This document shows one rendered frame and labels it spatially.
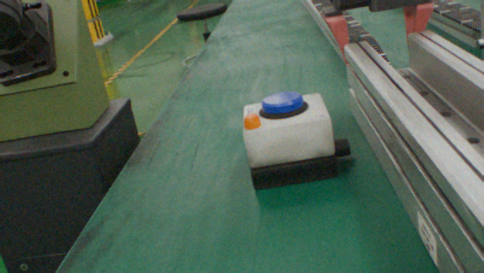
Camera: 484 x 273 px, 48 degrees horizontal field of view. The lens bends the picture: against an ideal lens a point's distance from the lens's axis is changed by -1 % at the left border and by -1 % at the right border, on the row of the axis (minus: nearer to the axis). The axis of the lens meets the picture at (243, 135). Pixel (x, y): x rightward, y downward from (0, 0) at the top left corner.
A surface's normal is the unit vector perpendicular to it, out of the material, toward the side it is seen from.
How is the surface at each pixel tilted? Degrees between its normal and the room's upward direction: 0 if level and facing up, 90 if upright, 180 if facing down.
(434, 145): 0
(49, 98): 90
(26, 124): 90
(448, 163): 0
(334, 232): 0
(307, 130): 90
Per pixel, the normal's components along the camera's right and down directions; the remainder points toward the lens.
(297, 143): 0.00, 0.36
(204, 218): -0.18, -0.92
